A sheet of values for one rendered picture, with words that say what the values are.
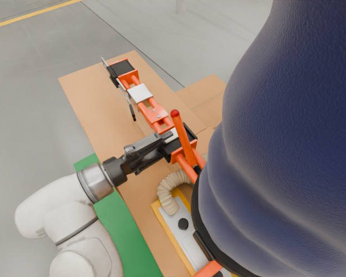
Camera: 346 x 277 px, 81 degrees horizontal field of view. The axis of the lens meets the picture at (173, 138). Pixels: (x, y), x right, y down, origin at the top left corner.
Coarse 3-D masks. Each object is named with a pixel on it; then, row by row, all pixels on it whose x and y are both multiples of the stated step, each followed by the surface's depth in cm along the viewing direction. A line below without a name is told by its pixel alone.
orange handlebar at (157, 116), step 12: (144, 108) 63; (156, 108) 63; (156, 120) 60; (168, 120) 61; (180, 156) 54; (192, 168) 53; (192, 180) 51; (216, 264) 41; (192, 276) 40; (204, 276) 40
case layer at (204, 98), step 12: (192, 84) 149; (204, 84) 149; (216, 84) 149; (180, 96) 142; (192, 96) 142; (204, 96) 142; (216, 96) 142; (192, 108) 136; (204, 108) 136; (216, 108) 136; (204, 120) 130; (216, 120) 130
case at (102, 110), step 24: (96, 72) 96; (144, 72) 96; (72, 96) 87; (96, 96) 87; (120, 96) 87; (168, 96) 87; (96, 120) 80; (120, 120) 80; (144, 120) 80; (192, 120) 80; (96, 144) 74; (120, 144) 74
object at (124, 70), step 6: (120, 60) 74; (126, 60) 74; (114, 66) 72; (120, 66) 72; (126, 66) 72; (114, 72) 70; (120, 72) 70; (126, 72) 70; (132, 72) 71; (120, 78) 70; (126, 78) 71; (138, 78) 74
